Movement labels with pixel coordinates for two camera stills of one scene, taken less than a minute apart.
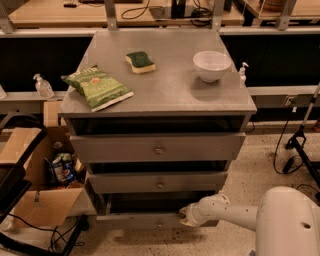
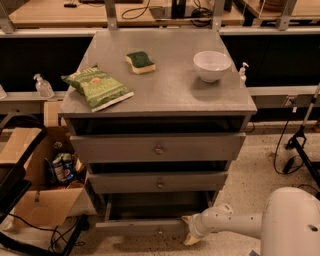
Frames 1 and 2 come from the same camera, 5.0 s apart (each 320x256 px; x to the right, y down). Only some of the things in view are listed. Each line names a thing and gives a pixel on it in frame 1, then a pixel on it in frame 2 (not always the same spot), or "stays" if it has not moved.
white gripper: [194, 212] -> [199, 225]
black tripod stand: [293, 142] stays
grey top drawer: [156, 147] stays
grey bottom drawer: [147, 210] stays
